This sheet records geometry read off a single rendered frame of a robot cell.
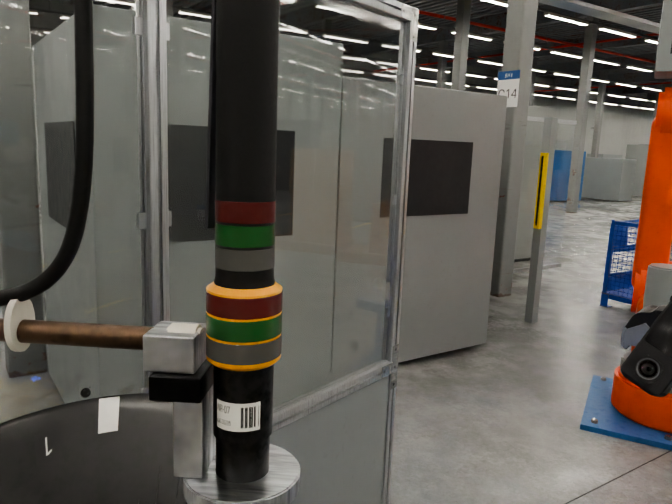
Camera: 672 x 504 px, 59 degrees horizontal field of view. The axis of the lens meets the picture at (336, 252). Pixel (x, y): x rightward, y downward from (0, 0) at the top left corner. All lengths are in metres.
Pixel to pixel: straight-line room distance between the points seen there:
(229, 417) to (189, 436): 0.03
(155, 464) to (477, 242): 4.49
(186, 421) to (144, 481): 0.18
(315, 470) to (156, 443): 1.21
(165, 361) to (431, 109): 4.15
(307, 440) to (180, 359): 1.31
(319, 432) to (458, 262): 3.27
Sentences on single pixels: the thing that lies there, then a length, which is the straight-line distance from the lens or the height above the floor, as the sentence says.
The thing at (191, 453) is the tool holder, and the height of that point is 1.48.
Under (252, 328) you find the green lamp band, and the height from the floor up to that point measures 1.56.
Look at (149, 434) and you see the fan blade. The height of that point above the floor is 1.41.
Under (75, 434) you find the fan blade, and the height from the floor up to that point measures 1.41.
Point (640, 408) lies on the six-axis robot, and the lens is 4.20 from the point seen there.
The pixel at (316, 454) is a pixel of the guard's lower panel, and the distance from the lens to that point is 1.71.
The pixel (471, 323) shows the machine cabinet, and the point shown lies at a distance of 5.06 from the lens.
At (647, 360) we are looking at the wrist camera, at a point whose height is 1.46.
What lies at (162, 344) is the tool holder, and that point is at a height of 1.54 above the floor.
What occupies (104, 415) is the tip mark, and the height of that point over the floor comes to 1.42.
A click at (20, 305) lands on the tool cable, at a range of 0.40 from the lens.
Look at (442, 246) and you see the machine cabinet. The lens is 4.63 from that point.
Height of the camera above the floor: 1.66
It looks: 10 degrees down
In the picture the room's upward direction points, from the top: 2 degrees clockwise
